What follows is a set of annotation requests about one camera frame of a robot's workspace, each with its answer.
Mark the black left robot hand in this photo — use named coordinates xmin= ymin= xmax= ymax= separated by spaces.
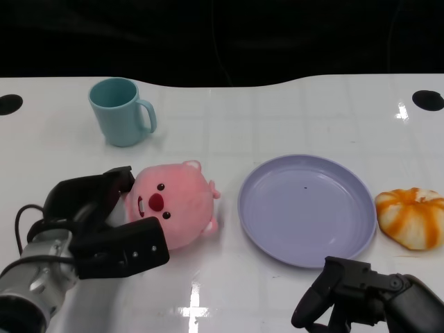
xmin=43 ymin=166 xmax=170 ymax=280

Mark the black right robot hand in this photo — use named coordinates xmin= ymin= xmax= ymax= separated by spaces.
xmin=290 ymin=255 xmax=444 ymax=333

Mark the pink plush beaver doll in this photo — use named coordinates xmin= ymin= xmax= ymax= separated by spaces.
xmin=110 ymin=159 xmax=223 ymax=251

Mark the purple plastic plate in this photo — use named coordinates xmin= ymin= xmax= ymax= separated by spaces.
xmin=237 ymin=154 xmax=378 ymax=270

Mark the orange white striped bun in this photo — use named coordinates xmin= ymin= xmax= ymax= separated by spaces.
xmin=375 ymin=187 xmax=444 ymax=251

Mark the teal plastic mug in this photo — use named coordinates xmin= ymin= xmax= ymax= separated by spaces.
xmin=87 ymin=77 xmax=157 ymax=148

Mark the black round table grommet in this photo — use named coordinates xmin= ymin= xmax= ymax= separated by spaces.
xmin=0 ymin=94 xmax=24 ymax=116
xmin=411 ymin=89 xmax=444 ymax=112

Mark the black robot wrist cable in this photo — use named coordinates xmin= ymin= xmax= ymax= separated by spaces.
xmin=15 ymin=204 xmax=72 ymax=256

